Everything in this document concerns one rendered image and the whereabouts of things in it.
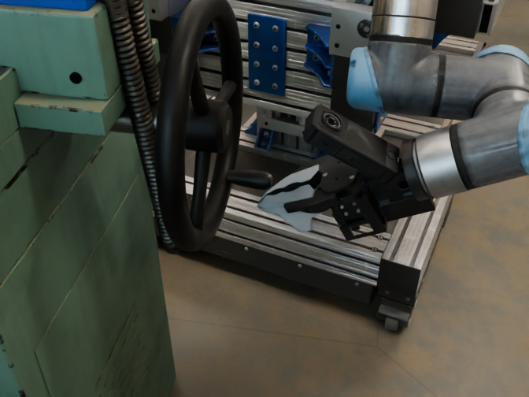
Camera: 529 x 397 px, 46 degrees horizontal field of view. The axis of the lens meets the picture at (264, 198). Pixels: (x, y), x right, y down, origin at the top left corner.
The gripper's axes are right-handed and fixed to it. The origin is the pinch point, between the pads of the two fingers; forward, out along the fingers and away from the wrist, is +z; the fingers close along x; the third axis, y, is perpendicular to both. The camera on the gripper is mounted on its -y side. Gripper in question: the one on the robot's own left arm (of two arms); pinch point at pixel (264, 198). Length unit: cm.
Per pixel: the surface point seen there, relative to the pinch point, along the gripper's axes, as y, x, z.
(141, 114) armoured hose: -18.8, -4.7, 4.0
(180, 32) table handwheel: -25.5, -6.1, -6.7
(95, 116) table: -22.8, -10.3, 4.3
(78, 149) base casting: -16.0, -0.9, 18.3
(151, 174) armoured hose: -11.4, -4.9, 7.9
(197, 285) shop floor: 51, 42, 59
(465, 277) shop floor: 85, 59, 0
